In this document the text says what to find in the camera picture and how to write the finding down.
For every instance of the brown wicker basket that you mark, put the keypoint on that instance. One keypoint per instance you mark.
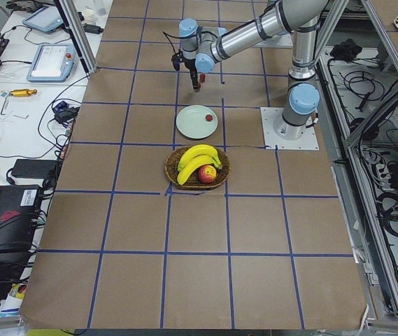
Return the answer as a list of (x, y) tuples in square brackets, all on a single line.
[(193, 182)]

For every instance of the yellow banana bunch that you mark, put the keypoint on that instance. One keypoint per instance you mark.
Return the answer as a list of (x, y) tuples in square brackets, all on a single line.
[(194, 158)]

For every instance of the gold metal cylinder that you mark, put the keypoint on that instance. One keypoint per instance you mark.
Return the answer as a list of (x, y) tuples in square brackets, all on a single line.
[(22, 92)]

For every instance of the black power adapter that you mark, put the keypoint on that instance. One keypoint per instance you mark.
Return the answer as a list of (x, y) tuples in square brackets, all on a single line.
[(32, 169)]

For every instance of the aluminium frame post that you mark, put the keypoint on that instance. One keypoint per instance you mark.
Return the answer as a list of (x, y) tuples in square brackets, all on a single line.
[(72, 22)]

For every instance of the red apple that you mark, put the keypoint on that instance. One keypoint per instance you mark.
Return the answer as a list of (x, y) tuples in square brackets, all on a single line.
[(207, 174)]

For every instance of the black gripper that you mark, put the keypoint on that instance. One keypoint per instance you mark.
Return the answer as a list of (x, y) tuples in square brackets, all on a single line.
[(191, 65)]

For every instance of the pale green plate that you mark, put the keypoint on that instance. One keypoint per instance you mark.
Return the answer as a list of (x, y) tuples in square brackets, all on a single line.
[(191, 122)]

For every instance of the black computer case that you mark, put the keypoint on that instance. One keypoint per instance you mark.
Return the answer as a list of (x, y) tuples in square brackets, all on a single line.
[(20, 206)]

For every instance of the blue teach pendant near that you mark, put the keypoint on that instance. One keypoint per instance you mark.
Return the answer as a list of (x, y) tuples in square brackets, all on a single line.
[(52, 63)]

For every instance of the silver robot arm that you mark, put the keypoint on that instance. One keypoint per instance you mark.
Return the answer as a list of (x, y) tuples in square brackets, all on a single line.
[(201, 48)]

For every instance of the blue teach pendant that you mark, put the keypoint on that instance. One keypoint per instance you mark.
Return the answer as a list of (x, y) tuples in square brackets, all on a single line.
[(46, 19), (52, 63)]

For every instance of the blue teach pendant far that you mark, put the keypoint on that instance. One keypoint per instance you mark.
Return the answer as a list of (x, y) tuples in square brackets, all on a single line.
[(46, 19)]

